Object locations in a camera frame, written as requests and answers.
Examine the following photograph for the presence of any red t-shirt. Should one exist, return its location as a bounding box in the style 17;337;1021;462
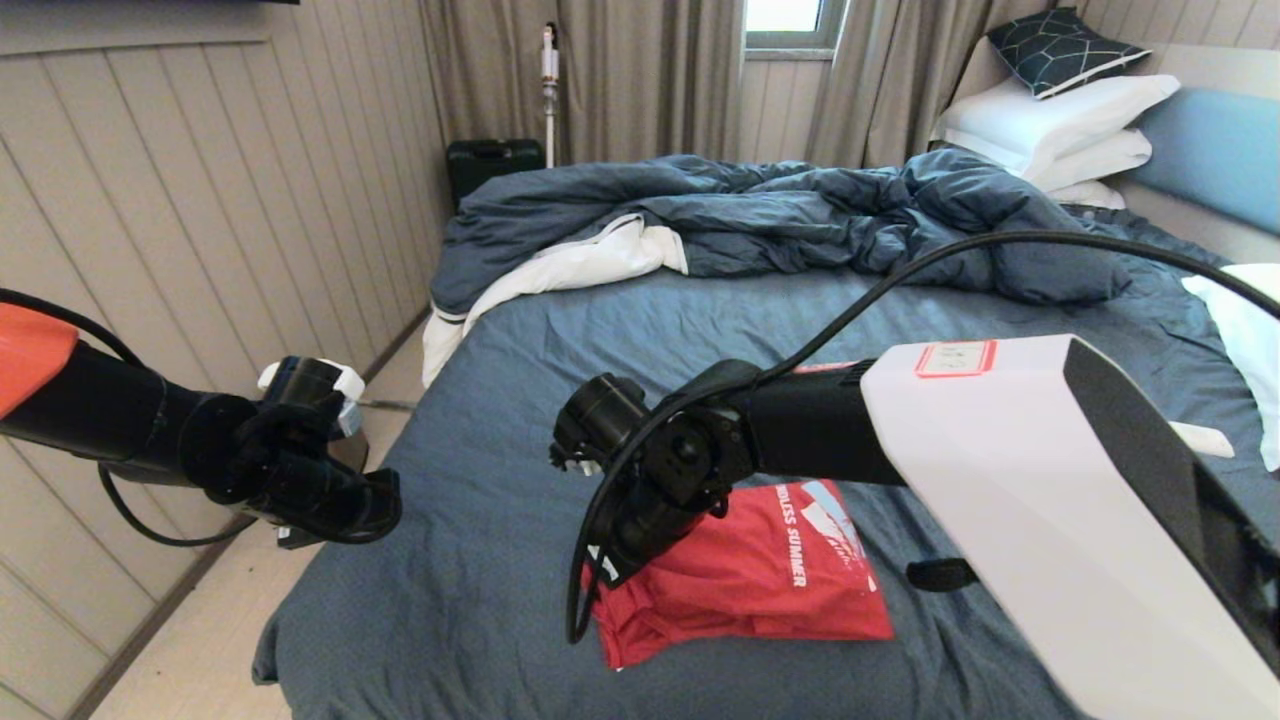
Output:
583;480;896;669

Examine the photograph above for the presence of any white bed linen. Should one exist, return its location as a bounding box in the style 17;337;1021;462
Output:
421;214;689;390

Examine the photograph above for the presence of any dark blue crumpled duvet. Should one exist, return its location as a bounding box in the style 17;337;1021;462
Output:
430;148;1134;318

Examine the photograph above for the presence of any black hard case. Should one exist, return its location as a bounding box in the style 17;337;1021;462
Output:
445;140;546;208

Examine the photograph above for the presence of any white stick vacuum cleaner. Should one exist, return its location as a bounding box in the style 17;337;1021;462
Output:
541;25;560;169

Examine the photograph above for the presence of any beige curtain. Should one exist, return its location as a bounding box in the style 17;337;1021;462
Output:
418;0;746;169
805;0;1051;169

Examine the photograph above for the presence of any grey framed window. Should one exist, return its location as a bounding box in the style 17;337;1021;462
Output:
745;0;847;59

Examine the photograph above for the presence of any white flat remote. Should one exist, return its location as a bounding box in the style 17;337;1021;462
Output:
1170;422;1236;459

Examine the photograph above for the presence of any large white pillow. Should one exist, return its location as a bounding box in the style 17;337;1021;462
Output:
930;73;1181;181

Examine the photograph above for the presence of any dark patterned cushion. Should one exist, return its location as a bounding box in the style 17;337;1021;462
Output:
985;7;1152;100

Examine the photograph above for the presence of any blue headboard pad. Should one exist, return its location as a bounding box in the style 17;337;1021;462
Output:
1133;85;1280;237

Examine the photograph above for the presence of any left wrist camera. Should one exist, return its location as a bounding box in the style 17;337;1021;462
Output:
258;357;366;441

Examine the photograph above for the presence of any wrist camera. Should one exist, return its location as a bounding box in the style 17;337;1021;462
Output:
258;357;366;441
550;373;651;476

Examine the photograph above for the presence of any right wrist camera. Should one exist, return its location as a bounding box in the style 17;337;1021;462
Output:
550;373;651;476

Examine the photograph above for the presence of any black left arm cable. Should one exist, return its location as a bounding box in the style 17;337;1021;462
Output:
0;288;253;549

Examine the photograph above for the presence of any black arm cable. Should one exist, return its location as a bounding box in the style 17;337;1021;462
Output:
0;288;253;549
565;232;1280;646

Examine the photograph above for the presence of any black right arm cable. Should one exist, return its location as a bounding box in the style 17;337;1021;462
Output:
565;232;1280;646

